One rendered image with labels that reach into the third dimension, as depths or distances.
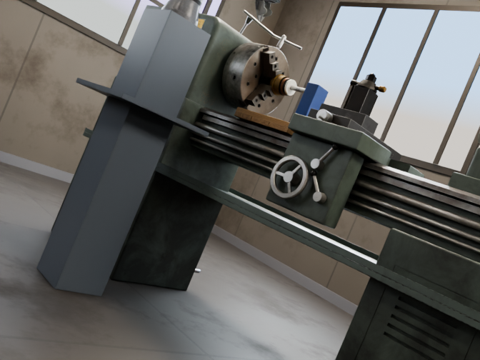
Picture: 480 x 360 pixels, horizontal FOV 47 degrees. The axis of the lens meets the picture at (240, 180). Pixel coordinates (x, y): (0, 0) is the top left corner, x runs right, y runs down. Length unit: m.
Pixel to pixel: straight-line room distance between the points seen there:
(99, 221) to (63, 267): 0.21
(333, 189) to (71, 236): 0.97
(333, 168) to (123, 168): 0.77
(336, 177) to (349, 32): 3.42
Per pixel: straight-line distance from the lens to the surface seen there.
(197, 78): 2.45
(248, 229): 5.13
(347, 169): 1.83
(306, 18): 5.65
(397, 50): 4.77
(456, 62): 4.45
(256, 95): 2.43
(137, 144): 2.08
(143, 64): 2.08
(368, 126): 2.04
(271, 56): 2.47
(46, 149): 4.82
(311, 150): 1.92
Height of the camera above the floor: 0.65
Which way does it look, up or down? 1 degrees down
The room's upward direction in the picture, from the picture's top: 23 degrees clockwise
